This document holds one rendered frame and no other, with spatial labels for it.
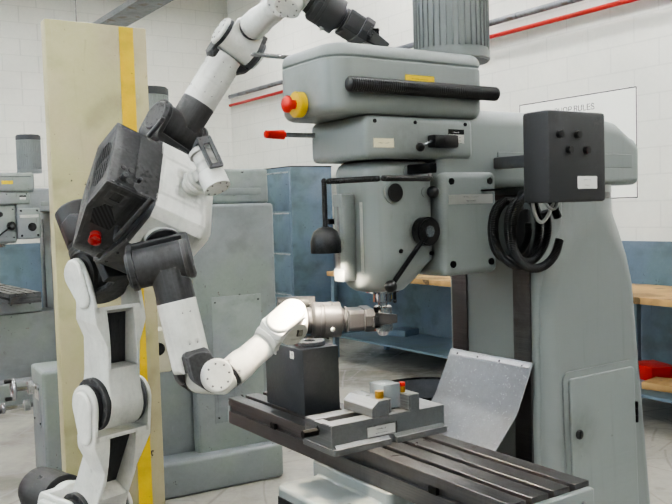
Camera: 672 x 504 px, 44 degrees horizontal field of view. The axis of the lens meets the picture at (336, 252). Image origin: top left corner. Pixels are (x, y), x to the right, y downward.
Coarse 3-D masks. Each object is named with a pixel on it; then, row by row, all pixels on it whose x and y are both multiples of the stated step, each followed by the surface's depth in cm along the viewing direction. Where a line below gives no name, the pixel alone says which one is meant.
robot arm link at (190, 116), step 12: (180, 108) 215; (192, 108) 214; (204, 108) 215; (180, 120) 213; (192, 120) 214; (204, 120) 217; (168, 132) 212; (180, 132) 213; (192, 132) 216; (192, 144) 217
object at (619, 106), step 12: (576, 96) 675; (588, 96) 665; (600, 96) 655; (612, 96) 646; (624, 96) 637; (636, 96) 628; (528, 108) 718; (540, 108) 707; (552, 108) 696; (564, 108) 685; (576, 108) 675; (588, 108) 665; (600, 108) 656; (612, 108) 646; (624, 108) 637; (636, 108) 629; (612, 120) 647; (624, 120) 638; (636, 120) 629; (624, 132) 639; (636, 132) 630; (636, 144) 630; (612, 192) 651; (624, 192) 642; (636, 192) 633
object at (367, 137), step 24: (336, 120) 201; (360, 120) 191; (384, 120) 192; (408, 120) 196; (432, 120) 200; (456, 120) 205; (312, 144) 208; (336, 144) 199; (360, 144) 191; (384, 144) 192; (408, 144) 196
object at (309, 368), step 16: (288, 352) 237; (304, 352) 231; (320, 352) 234; (336, 352) 237; (272, 368) 246; (288, 368) 238; (304, 368) 231; (320, 368) 234; (336, 368) 237; (272, 384) 246; (288, 384) 238; (304, 384) 231; (320, 384) 234; (336, 384) 237; (272, 400) 247; (288, 400) 239; (304, 400) 232; (320, 400) 234; (336, 400) 237
